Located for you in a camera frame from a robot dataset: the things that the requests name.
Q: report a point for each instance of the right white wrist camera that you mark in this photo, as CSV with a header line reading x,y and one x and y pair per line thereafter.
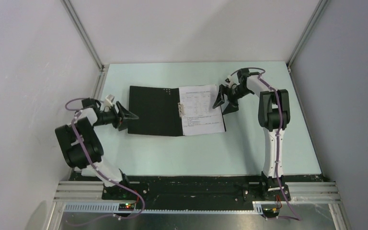
x,y
231,81

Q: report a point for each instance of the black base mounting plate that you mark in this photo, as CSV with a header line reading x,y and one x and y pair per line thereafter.
x,y
202,193

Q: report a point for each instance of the small controller board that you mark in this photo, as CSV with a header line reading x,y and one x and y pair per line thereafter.
x,y
270,213
126,207

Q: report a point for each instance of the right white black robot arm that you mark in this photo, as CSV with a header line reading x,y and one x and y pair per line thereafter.
x,y
273,117

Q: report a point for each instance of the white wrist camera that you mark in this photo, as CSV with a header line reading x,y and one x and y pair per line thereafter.
x,y
109,101
231,81

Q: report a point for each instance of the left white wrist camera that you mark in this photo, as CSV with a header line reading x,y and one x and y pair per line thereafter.
x,y
109,101

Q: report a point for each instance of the white slotted cable duct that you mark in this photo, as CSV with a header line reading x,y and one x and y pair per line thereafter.
x,y
113,208

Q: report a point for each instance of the right small controller board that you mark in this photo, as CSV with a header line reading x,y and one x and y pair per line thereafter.
x,y
270,213

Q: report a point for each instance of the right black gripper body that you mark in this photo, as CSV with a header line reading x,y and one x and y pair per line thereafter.
x,y
235,94

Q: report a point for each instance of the printed paper sheets stack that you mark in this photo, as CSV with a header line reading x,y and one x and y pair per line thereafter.
x,y
198,117

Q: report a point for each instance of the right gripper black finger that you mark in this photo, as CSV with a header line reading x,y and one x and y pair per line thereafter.
x,y
220,99
233,106

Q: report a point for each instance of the aluminium corner post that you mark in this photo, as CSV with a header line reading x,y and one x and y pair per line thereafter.
x,y
75,19
308,30

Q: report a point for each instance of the right aluminium corner post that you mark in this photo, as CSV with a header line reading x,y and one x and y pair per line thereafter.
x,y
308,30

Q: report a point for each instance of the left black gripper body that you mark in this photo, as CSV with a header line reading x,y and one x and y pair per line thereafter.
x,y
111,117

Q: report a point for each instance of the aluminium frame rails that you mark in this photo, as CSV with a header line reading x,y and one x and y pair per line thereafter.
x,y
301,193

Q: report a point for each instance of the red black folder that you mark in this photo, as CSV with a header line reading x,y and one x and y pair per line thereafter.
x,y
157,109

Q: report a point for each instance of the left small controller board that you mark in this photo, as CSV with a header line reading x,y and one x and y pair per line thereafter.
x,y
126,207

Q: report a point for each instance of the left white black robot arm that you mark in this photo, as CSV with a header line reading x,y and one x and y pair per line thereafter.
x,y
80,145

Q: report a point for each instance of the left aluminium corner post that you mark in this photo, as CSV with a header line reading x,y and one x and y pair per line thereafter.
x,y
75,19

